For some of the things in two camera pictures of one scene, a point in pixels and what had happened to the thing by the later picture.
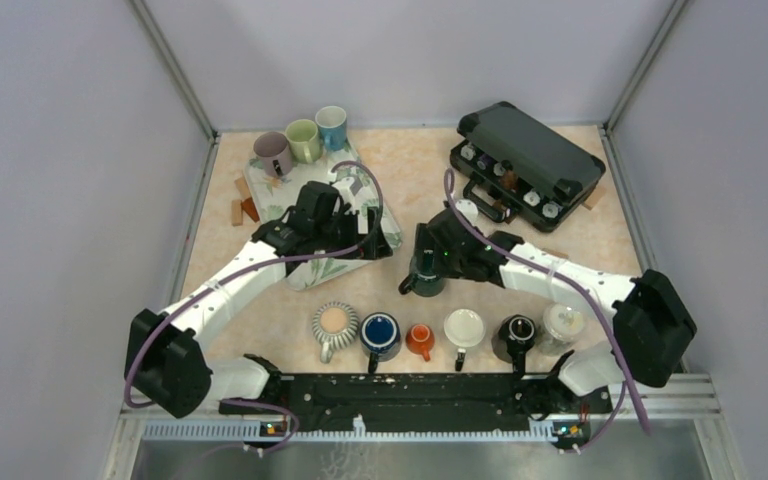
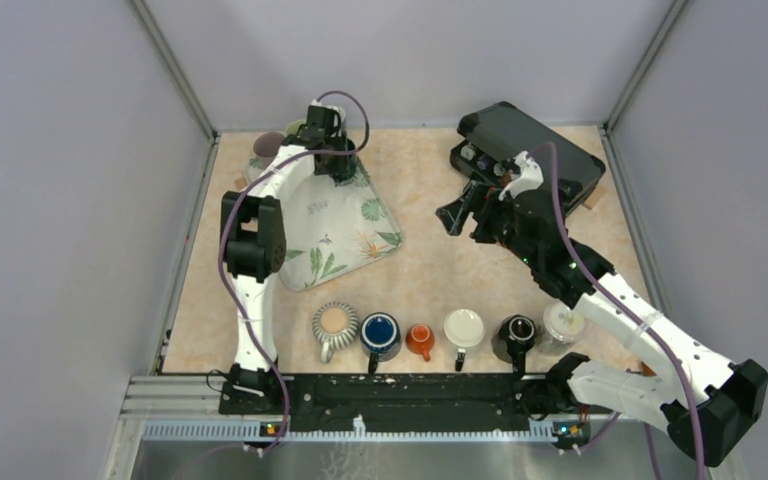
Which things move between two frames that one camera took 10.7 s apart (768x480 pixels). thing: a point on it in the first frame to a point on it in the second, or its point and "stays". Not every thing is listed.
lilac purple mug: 274,151 stays
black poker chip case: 514,166 stays
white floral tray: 273,194 stays
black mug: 517,332 stays
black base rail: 419,401 stays
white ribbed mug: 464,328 stays
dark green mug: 422,283 to 346,165
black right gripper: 425,240 to 487,199
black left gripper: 371,245 to 338,139
